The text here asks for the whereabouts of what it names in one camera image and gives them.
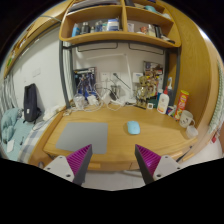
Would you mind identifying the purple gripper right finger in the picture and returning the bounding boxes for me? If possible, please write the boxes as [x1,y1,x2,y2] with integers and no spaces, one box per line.
[135,145,161,185]

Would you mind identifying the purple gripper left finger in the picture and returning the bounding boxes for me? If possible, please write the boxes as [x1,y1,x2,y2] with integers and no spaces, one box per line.
[66,145,92,186]

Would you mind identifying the grey mouse pad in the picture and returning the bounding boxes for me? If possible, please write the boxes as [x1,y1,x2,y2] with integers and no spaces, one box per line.
[56,122,108,154]

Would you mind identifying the light blue computer mouse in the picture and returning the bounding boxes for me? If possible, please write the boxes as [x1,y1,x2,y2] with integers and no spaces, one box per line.
[127,121,140,135]

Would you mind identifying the wooden desk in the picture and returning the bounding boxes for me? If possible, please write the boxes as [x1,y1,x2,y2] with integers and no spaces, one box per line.
[28,103,201,172]

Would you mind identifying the clear glass cup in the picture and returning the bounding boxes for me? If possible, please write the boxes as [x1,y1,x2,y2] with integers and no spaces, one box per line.
[186,125,198,139]

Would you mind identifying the white mug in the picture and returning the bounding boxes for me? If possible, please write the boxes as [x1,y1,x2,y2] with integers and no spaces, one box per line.
[179,110,195,128]

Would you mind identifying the clear plastic bag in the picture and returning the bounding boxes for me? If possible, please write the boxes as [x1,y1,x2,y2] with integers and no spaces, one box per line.
[73,93,87,110]

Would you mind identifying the white lotion bottle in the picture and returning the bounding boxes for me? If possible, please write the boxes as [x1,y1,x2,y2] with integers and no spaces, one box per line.
[157,93,169,114]

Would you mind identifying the white power adapter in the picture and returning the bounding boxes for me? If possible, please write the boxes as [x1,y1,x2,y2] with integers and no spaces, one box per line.
[87,95,98,105]

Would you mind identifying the gold robot figurine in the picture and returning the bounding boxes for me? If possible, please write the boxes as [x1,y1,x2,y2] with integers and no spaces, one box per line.
[136,76,156,109]

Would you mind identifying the red cap spray bottle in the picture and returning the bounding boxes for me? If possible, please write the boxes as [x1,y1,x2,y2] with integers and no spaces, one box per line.
[165,77,174,106]

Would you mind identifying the red yellow chips can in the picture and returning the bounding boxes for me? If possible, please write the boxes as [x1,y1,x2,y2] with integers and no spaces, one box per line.
[174,90,189,121]

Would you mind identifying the teal blanket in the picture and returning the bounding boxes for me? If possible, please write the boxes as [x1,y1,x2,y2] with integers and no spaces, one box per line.
[1,108,23,144]

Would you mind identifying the blue model kit box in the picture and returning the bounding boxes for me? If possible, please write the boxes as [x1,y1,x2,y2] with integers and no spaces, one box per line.
[74,67,96,98]

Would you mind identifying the colourful poster box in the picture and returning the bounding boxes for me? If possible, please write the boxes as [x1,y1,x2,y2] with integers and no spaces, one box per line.
[143,61,164,97]

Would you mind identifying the wooden wall shelf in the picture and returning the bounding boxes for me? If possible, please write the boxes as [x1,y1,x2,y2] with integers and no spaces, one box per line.
[59,0,181,48]

